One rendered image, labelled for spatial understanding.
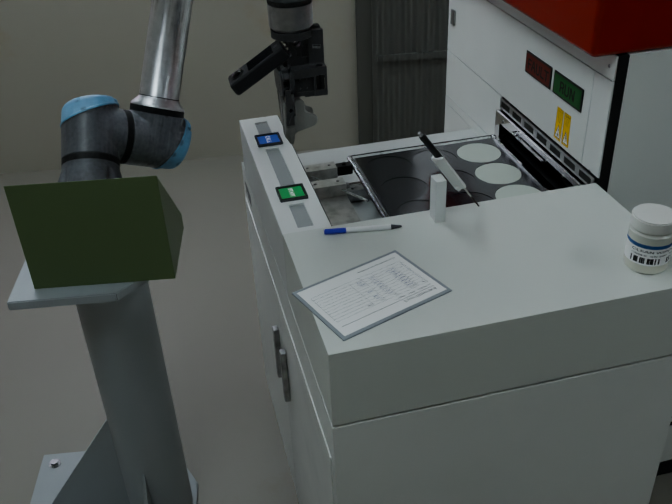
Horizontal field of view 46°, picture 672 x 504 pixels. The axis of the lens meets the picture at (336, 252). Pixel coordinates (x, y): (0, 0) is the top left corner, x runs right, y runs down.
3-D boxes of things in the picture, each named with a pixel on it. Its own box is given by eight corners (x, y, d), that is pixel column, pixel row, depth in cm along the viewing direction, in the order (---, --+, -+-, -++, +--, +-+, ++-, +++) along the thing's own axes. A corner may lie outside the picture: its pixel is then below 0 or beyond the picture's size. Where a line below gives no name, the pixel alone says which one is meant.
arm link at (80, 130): (52, 166, 165) (52, 105, 168) (115, 173, 173) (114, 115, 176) (70, 148, 156) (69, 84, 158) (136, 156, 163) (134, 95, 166)
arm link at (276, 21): (271, 10, 128) (262, -3, 134) (273, 38, 130) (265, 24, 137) (316, 5, 129) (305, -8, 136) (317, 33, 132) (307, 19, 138)
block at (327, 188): (342, 187, 175) (342, 175, 173) (346, 195, 172) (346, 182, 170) (307, 193, 173) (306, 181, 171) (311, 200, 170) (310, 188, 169)
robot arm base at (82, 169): (45, 198, 153) (44, 149, 155) (60, 217, 168) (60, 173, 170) (125, 194, 156) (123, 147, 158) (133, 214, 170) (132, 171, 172)
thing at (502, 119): (499, 144, 198) (502, 108, 192) (588, 232, 162) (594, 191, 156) (492, 145, 197) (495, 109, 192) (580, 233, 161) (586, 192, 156)
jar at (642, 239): (651, 248, 134) (662, 199, 129) (676, 271, 129) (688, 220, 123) (614, 255, 133) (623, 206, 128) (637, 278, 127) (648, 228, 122)
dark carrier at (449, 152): (493, 139, 189) (493, 137, 189) (562, 208, 161) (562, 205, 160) (354, 160, 183) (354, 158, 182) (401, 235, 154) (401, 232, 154)
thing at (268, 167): (281, 166, 198) (277, 114, 190) (335, 289, 153) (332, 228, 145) (244, 172, 196) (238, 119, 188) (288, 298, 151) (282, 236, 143)
